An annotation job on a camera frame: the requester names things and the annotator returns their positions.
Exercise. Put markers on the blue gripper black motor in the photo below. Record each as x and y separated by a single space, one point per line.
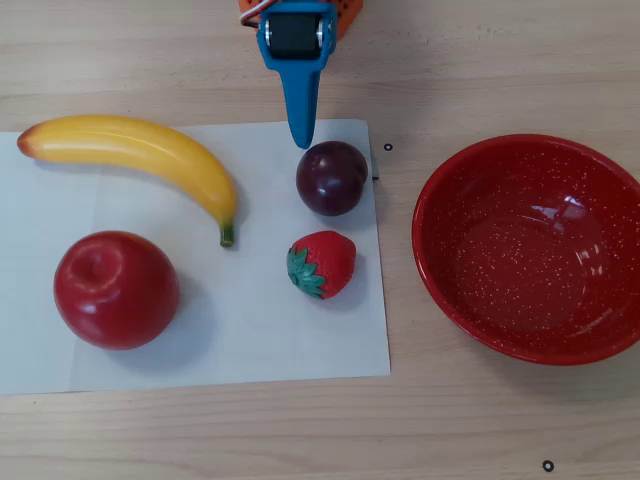
296 36

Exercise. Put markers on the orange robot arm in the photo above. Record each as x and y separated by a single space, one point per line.
350 7

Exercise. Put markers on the red plastic apple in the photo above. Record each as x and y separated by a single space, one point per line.
116 290

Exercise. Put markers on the white paper sheet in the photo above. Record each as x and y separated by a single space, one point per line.
250 340

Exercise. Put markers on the red speckled enamel bowl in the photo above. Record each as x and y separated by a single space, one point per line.
530 250

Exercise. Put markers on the dark purple plastic plum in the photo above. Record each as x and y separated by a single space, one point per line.
330 180

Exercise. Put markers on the yellow plastic banana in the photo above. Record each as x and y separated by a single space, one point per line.
150 147

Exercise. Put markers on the red plastic strawberry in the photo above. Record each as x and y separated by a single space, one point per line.
327 262

